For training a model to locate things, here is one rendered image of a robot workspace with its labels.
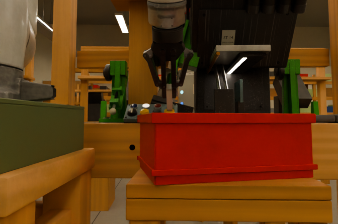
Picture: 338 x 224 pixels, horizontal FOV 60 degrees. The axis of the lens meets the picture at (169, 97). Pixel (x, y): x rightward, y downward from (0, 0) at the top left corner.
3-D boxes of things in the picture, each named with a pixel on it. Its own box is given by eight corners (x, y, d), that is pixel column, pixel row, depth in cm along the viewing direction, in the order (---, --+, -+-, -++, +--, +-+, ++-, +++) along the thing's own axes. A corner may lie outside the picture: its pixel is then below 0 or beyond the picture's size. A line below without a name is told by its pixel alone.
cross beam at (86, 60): (329, 66, 148) (329, 48, 149) (76, 67, 153) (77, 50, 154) (325, 67, 153) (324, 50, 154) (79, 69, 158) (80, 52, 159)
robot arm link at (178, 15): (186, 3, 63) (186, 30, 66) (186, -6, 71) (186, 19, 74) (144, 4, 63) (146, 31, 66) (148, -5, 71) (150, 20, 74)
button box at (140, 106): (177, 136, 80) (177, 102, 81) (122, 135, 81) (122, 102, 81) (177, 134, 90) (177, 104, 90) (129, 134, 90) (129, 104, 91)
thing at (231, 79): (271, 122, 118) (269, 39, 121) (195, 122, 119) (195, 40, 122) (259, 122, 136) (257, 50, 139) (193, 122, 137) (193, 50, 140)
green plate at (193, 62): (193, 80, 104) (208, 24, 105) (171, 75, 104) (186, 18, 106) (192, 84, 115) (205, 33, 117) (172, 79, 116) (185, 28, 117)
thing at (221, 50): (270, 54, 86) (270, 44, 86) (216, 55, 87) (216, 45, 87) (242, 75, 125) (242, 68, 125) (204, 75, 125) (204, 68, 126)
